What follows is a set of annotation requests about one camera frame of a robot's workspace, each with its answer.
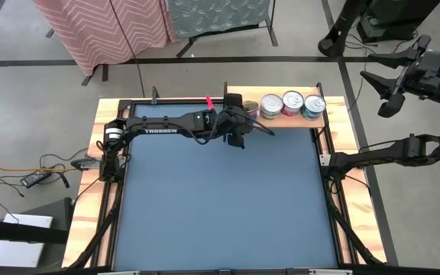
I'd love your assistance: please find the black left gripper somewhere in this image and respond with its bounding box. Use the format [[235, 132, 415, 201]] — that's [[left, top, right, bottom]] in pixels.
[[215, 92, 276, 150]]

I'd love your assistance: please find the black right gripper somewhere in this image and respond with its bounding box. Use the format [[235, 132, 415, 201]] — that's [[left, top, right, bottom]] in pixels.
[[360, 34, 440, 119]]

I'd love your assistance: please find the wooden shelf with black legs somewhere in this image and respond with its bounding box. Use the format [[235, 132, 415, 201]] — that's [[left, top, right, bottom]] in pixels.
[[222, 81, 327, 143]]

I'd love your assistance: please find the black equipment box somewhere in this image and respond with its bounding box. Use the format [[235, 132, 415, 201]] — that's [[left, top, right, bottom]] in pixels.
[[357, 0, 440, 44]]

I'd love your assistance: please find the black pole stand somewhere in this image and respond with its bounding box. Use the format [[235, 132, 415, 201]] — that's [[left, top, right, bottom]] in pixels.
[[317, 0, 370, 58]]

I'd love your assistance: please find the blue table mat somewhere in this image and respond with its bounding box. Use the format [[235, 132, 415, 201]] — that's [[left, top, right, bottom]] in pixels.
[[112, 103, 338, 270]]

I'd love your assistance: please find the black cloth rack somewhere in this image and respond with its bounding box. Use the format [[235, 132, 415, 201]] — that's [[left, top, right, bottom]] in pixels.
[[176, 0, 280, 58], [81, 63, 110, 87]]

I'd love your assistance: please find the green leaf pattern cloth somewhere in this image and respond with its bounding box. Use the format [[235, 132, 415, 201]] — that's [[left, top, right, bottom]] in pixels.
[[166, 0, 273, 40]]

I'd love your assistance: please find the pink chevron cloth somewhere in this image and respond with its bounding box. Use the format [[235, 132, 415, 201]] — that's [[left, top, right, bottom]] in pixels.
[[31, 0, 176, 77]]

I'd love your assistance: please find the black power adapter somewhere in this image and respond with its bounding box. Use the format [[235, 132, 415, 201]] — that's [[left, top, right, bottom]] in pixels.
[[20, 170, 53, 189]]

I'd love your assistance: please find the white panel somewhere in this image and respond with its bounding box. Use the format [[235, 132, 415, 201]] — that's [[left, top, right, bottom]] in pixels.
[[0, 212, 54, 268]]

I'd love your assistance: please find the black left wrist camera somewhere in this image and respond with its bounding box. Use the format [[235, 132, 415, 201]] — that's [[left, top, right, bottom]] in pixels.
[[216, 111, 241, 135]]

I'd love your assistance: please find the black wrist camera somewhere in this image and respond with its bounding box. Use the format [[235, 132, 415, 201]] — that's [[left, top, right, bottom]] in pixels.
[[216, 111, 241, 135], [417, 49, 440, 83]]

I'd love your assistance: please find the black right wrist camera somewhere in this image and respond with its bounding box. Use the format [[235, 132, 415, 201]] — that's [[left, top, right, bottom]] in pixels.
[[417, 49, 440, 83]]

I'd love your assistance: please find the black left wrist camera cable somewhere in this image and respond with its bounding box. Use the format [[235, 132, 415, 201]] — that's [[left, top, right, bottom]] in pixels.
[[192, 125, 223, 146]]

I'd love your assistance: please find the black table frame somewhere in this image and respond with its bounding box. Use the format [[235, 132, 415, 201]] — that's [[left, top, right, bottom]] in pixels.
[[61, 82, 400, 275]]

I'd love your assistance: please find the thin black cable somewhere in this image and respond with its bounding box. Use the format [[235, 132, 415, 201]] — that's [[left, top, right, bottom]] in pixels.
[[108, 0, 147, 99]]

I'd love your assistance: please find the yellow cable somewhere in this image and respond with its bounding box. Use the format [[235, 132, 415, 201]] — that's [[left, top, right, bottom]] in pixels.
[[0, 160, 78, 173]]

